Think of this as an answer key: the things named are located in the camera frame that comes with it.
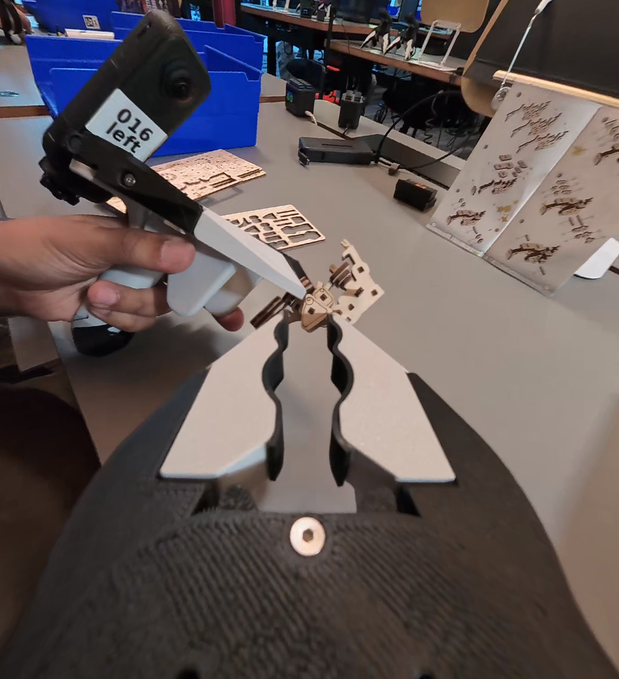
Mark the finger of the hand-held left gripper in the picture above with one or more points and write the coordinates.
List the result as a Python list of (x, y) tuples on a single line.
[(246, 249)]

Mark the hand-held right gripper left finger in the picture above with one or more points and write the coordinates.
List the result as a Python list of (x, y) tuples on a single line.
[(219, 419)]

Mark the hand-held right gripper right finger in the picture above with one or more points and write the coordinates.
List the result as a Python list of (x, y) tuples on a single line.
[(394, 424)]

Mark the wooden puzzle model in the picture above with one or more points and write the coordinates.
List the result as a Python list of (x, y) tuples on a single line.
[(360, 297)]

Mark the grey desk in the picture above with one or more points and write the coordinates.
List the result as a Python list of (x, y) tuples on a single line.
[(474, 371)]

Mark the person's left hand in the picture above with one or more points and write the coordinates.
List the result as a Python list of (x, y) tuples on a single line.
[(49, 260)]

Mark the wooden puzzle parts sheet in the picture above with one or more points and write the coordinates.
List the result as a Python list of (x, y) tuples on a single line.
[(224, 169), (309, 233)]

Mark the blue plastic bin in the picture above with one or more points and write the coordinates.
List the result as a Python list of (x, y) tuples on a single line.
[(224, 122), (235, 42)]

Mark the black power strip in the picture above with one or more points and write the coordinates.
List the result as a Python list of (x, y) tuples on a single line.
[(336, 151)]

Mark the black charger green label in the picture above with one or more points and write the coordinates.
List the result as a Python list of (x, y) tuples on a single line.
[(300, 98)]

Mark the black charger box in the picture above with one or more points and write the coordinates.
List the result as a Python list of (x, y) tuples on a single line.
[(350, 111)]

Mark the black battery pack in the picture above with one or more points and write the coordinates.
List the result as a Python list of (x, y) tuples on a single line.
[(415, 195)]

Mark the person's olive clothing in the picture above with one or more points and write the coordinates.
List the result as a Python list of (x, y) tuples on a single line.
[(23, 477)]

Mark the white stand foot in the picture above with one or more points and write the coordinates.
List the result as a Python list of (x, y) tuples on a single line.
[(601, 260)]

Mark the assembly instruction sheet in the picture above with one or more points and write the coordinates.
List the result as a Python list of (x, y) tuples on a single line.
[(527, 185)]

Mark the clear acrylic stand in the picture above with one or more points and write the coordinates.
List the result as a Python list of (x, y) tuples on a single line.
[(442, 42)]

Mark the tan rounded board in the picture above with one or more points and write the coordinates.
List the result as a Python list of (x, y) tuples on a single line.
[(453, 10)]

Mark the black display board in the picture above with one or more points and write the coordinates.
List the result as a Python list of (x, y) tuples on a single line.
[(580, 42)]

